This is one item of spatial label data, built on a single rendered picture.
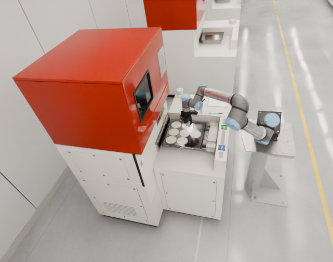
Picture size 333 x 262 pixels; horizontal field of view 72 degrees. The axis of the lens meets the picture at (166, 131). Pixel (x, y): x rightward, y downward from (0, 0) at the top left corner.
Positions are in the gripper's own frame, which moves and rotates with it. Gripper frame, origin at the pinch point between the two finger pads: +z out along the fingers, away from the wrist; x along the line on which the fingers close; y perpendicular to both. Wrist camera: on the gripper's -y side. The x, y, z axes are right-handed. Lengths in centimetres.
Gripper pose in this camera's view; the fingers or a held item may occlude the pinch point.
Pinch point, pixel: (189, 125)
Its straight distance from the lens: 217.4
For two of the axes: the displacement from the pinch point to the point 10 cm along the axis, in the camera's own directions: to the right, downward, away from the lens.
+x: 4.5, 5.7, -6.9
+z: 1.1, 7.3, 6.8
